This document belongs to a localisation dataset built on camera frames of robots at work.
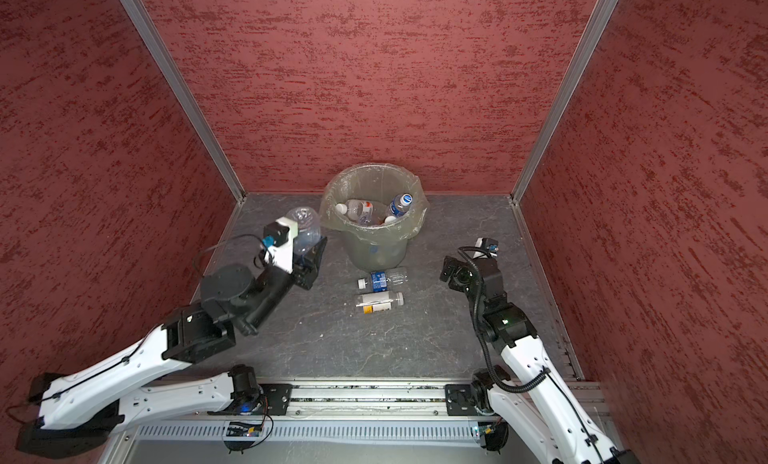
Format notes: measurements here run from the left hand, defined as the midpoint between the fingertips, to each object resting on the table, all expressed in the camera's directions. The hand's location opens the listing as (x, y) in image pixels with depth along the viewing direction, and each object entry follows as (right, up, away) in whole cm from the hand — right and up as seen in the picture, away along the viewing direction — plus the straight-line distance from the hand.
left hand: (315, 239), depth 59 cm
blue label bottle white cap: (+18, +9, +26) cm, 33 cm away
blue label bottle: (+13, -15, +30) cm, 36 cm away
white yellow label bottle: (+10, -21, +29) cm, 38 cm away
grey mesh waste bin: (+12, -4, +27) cm, 30 cm away
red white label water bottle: (+5, +7, +35) cm, 36 cm away
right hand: (+33, -9, +18) cm, 39 cm away
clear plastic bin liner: (+11, +17, +35) cm, 40 cm away
